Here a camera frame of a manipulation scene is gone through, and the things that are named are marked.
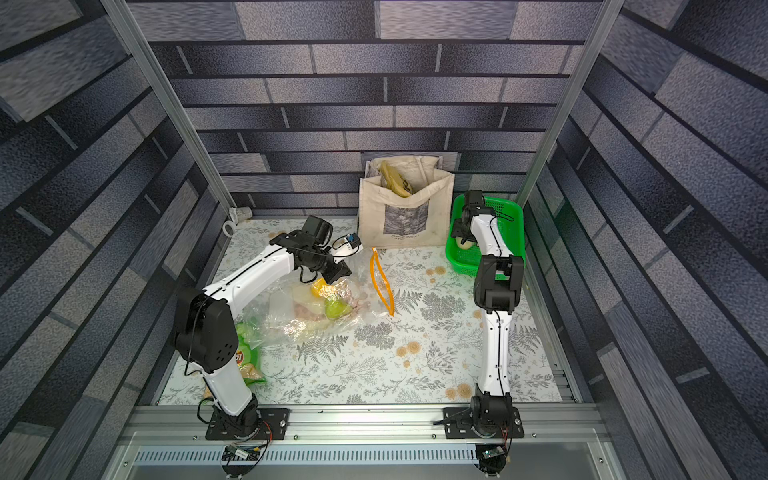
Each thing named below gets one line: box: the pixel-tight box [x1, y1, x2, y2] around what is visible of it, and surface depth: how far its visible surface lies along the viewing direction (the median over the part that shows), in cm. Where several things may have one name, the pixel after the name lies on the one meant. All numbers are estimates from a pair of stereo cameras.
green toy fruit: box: [324, 298, 353, 319], surface depth 91 cm
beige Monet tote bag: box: [358, 156, 455, 248], surface depth 102 cm
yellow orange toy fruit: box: [311, 278, 337, 301], surface depth 89 cm
